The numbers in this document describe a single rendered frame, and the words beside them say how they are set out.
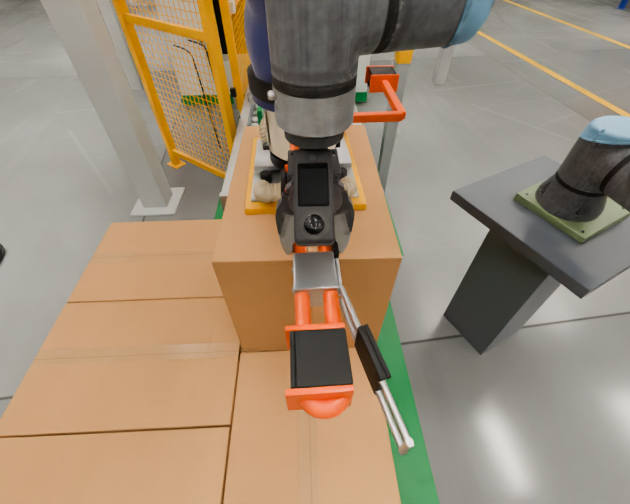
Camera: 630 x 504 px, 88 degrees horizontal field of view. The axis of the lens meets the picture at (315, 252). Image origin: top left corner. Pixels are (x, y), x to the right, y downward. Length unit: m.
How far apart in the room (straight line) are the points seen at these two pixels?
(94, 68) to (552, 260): 2.10
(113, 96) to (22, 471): 1.66
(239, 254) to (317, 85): 0.44
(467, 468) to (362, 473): 0.72
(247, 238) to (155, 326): 0.53
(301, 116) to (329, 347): 0.26
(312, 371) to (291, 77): 0.30
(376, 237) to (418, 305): 1.12
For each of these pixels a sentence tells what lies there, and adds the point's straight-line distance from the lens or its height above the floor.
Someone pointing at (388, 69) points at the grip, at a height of 1.10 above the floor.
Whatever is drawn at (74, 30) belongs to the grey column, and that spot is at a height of 1.05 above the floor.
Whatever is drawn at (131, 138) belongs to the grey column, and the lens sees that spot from 2.24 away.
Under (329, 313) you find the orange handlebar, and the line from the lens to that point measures 0.43.
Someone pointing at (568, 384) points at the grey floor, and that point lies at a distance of 1.91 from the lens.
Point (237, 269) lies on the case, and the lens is 0.71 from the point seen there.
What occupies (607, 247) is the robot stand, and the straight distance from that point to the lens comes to 1.30.
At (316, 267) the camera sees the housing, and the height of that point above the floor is 1.09.
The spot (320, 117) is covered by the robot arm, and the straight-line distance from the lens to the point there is 0.36.
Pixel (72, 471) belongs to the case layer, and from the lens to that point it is 1.08.
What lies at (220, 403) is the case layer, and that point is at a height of 0.54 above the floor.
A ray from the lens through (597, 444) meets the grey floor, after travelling 1.85.
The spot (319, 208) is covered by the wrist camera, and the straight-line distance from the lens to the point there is 0.37.
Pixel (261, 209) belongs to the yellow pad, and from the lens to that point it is 0.77.
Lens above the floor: 1.45
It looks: 47 degrees down
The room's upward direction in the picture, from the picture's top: straight up
